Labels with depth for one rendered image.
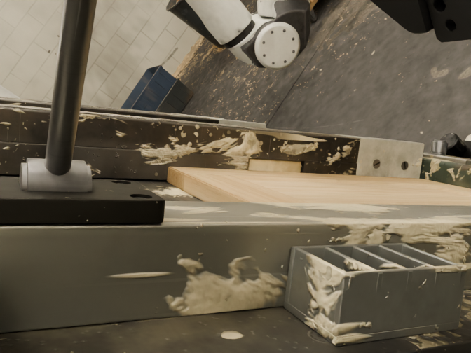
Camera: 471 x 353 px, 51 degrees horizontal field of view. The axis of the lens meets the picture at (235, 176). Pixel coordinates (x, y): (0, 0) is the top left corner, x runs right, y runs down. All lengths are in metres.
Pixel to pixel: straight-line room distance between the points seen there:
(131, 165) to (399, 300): 0.40
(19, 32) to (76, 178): 5.44
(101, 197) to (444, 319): 0.16
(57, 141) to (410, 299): 0.16
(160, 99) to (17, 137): 4.25
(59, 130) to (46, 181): 0.02
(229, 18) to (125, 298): 0.68
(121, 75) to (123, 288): 5.56
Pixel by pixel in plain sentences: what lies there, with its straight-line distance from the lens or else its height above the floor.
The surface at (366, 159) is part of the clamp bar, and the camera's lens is 0.73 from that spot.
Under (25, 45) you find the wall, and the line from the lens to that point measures 5.63.
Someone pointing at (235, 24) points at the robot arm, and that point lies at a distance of 0.84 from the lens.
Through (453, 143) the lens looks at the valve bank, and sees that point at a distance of 0.97.
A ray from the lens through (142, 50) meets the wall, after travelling 5.81.
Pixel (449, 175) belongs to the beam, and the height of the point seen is 0.90.
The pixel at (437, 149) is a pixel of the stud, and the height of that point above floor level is 0.87.
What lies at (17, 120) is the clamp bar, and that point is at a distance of 0.55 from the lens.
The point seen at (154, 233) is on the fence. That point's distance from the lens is 0.20.
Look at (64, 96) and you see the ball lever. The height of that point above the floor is 1.42.
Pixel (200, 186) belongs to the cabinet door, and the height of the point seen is 1.24.
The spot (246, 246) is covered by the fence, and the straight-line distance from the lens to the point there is 0.22.
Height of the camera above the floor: 1.44
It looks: 27 degrees down
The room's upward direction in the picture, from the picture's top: 53 degrees counter-clockwise
